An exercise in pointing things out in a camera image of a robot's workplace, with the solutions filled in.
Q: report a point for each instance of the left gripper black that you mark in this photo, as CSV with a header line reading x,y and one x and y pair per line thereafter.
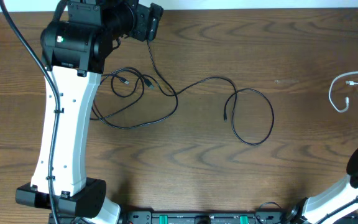
x,y
145,22

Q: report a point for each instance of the black mounting rail base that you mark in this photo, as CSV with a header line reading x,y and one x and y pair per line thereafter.
x,y
262,215

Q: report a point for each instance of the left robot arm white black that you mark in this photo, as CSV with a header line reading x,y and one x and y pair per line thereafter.
x,y
75,45

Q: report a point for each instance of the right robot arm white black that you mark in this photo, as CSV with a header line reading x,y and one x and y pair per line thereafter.
x,y
334,203

